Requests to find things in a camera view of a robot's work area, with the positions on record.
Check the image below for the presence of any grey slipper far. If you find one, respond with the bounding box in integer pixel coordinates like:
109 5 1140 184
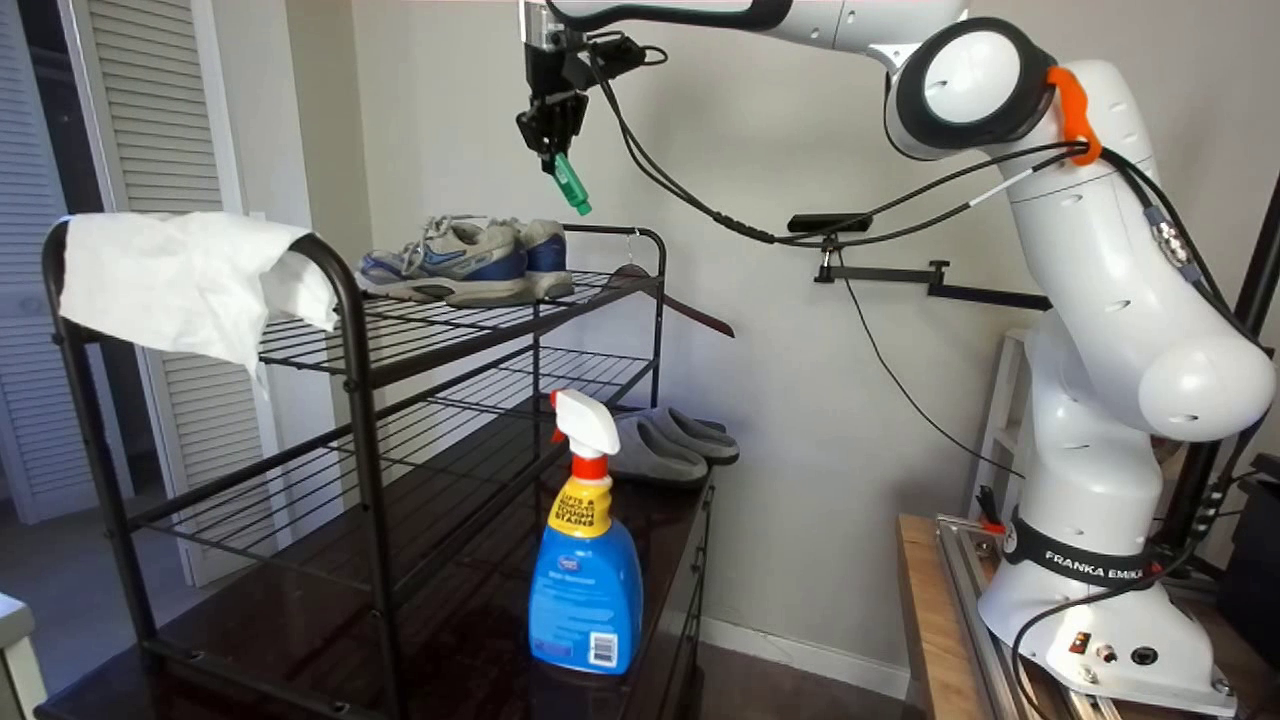
641 408 742 465

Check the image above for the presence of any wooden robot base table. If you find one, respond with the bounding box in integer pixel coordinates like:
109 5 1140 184
896 512 1280 720

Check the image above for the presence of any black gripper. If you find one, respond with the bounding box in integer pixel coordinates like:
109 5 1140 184
517 29 649 173

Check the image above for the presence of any grey slipper near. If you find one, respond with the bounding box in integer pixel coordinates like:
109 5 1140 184
612 415 710 483

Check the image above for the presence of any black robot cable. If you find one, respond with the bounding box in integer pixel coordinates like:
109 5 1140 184
584 43 1255 483

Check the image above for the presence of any blue spray bottle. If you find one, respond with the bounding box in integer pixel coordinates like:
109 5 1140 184
530 387 644 675

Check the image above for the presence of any grey slipper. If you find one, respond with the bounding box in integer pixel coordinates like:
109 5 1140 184
641 408 742 465
612 415 710 483

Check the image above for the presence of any black metal shoe rack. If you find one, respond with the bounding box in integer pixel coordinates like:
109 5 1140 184
37 215 672 720

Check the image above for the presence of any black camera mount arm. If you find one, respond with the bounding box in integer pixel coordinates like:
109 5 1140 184
789 213 1052 313

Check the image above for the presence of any white louvered door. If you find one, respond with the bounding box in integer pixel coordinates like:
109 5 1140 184
65 0 278 589

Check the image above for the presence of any grey blue sneaker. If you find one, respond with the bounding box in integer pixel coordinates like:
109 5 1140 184
356 215 573 308
402 215 570 279

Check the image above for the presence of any dark wooden dresser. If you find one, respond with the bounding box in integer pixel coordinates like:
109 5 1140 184
37 415 712 720

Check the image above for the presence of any grey blue sneaker front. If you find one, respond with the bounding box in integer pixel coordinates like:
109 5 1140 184
356 215 573 308

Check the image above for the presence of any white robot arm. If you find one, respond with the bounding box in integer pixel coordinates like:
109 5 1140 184
517 0 1277 720

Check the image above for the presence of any white cloth on rack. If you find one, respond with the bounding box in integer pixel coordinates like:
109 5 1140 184
59 213 338 372

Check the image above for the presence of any small green bottle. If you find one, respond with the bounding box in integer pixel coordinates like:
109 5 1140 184
551 150 593 215

